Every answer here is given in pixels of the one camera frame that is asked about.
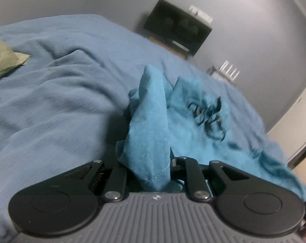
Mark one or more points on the teal zip jacket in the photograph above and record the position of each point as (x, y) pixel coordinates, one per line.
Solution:
(174, 120)

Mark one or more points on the green pillow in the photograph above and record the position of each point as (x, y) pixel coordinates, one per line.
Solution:
(9, 59)

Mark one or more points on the light blue bed blanket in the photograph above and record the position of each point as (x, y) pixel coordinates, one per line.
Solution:
(67, 105)

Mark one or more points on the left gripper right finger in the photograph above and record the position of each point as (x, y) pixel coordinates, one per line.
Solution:
(189, 171)

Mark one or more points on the white wifi router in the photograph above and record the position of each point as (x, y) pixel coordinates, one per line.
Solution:
(226, 72)

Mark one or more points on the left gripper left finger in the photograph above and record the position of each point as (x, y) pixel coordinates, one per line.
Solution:
(105, 184)

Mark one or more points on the wooden monitor desk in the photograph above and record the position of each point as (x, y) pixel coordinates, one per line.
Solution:
(169, 48)

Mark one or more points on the white door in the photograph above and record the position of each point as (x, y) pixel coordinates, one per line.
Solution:
(290, 132)

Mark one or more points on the black monitor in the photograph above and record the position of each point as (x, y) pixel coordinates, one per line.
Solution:
(173, 26)

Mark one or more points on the white wall power strip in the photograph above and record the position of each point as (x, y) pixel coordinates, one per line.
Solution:
(198, 13)

